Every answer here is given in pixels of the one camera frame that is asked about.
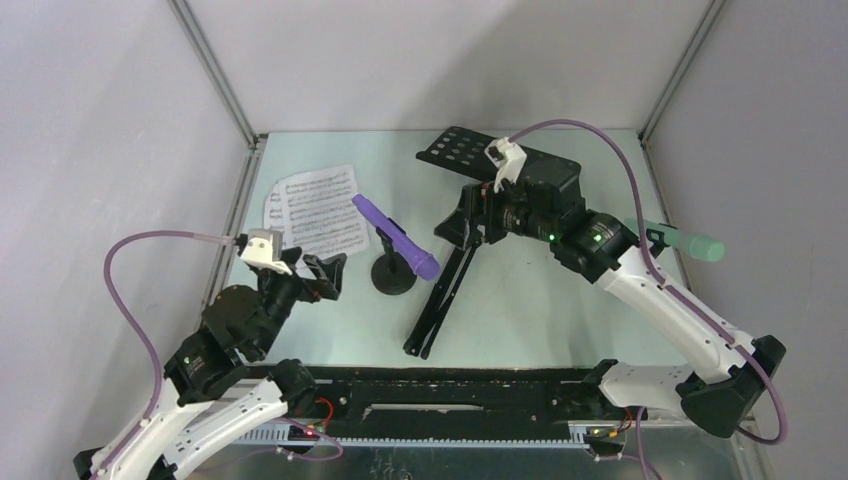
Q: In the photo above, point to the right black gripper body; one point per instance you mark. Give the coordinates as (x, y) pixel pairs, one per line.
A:
(503, 214)

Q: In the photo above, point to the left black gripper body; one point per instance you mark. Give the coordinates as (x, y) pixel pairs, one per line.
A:
(282, 292)

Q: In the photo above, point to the white sheet music page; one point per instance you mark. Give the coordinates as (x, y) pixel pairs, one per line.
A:
(276, 211)
(324, 221)

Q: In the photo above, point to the black music stand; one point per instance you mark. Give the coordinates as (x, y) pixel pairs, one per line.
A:
(463, 151)

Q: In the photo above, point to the black round microphone stand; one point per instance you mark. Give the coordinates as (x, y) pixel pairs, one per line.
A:
(390, 274)

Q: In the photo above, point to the purple toy microphone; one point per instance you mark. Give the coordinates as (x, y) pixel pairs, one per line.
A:
(422, 263)

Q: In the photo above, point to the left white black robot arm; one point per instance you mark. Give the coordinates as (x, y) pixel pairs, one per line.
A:
(178, 434)

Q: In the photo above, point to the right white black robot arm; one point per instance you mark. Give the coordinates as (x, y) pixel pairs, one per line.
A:
(727, 369)

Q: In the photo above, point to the green toy microphone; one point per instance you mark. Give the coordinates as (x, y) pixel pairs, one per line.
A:
(661, 236)

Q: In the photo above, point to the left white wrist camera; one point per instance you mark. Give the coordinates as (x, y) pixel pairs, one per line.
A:
(263, 251)

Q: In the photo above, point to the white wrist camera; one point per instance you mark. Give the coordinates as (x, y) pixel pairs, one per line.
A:
(509, 159)
(263, 251)

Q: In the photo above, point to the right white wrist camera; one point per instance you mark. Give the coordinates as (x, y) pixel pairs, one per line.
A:
(509, 159)

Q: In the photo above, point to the aluminium frame rail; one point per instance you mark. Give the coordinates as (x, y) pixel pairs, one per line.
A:
(254, 143)

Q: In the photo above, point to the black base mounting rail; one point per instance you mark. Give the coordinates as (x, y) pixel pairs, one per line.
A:
(464, 407)

